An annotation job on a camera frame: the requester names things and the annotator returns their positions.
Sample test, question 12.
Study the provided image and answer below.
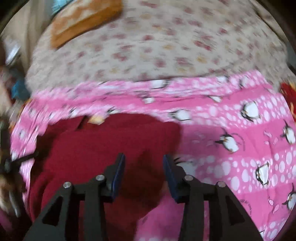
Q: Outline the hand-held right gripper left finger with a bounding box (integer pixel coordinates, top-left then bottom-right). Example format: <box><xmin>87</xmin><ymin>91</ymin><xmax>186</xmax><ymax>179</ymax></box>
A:
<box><xmin>23</xmin><ymin>153</ymin><xmax>126</xmax><ymax>241</ymax></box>

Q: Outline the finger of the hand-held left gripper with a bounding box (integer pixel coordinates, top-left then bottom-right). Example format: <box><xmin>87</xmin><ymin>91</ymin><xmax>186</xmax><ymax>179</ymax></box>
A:
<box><xmin>3</xmin><ymin>151</ymin><xmax>40</xmax><ymax>173</ymax></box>

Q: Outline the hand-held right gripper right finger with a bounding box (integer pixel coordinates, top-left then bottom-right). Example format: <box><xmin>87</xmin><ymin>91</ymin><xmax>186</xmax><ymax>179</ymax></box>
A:
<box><xmin>162</xmin><ymin>154</ymin><xmax>264</xmax><ymax>241</ymax></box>

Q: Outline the dark red garment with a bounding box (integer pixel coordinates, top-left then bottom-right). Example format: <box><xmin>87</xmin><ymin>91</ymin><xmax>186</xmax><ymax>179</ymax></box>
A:
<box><xmin>28</xmin><ymin>113</ymin><xmax>185</xmax><ymax>241</ymax></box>

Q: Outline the pink penguin print blanket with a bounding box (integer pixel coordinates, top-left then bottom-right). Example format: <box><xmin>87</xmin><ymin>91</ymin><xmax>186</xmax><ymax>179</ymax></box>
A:
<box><xmin>9</xmin><ymin>71</ymin><xmax>296</xmax><ymax>241</ymax></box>

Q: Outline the floral print bedsheet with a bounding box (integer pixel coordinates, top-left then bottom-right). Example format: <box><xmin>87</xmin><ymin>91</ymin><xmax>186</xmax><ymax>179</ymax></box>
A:
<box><xmin>25</xmin><ymin>0</ymin><xmax>289</xmax><ymax>93</ymax></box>

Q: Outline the orange pillow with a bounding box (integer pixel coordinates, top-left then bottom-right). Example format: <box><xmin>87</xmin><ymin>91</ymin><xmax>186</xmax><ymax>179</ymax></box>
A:
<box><xmin>50</xmin><ymin>0</ymin><xmax>123</xmax><ymax>49</ymax></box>

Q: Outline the red and yellow blanket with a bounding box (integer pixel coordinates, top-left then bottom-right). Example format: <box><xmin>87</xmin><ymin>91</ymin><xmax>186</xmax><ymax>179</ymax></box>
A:
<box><xmin>280</xmin><ymin>81</ymin><xmax>296</xmax><ymax>121</ymax></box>

